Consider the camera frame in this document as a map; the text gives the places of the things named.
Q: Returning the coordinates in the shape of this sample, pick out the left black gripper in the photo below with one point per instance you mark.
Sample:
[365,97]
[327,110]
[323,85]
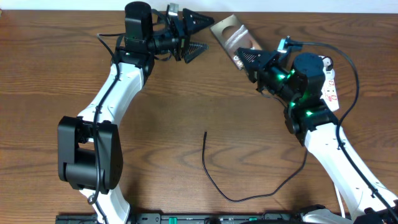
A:
[183,38]

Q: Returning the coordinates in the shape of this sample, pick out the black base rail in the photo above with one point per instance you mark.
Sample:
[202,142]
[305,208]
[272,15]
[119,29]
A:
[156,218]

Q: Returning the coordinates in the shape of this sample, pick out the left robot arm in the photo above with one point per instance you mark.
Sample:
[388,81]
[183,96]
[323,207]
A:
[90,157]

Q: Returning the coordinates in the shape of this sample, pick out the white charger plug adapter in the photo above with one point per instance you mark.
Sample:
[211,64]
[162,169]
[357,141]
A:
[328,67]

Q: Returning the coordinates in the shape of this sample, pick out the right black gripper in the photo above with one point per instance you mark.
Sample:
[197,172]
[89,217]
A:
[260,65]

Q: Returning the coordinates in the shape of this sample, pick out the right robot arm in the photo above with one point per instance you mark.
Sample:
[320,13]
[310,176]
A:
[310,119]

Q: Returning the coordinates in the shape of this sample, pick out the white power strip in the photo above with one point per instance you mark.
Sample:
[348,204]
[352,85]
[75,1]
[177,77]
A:
[329,95]

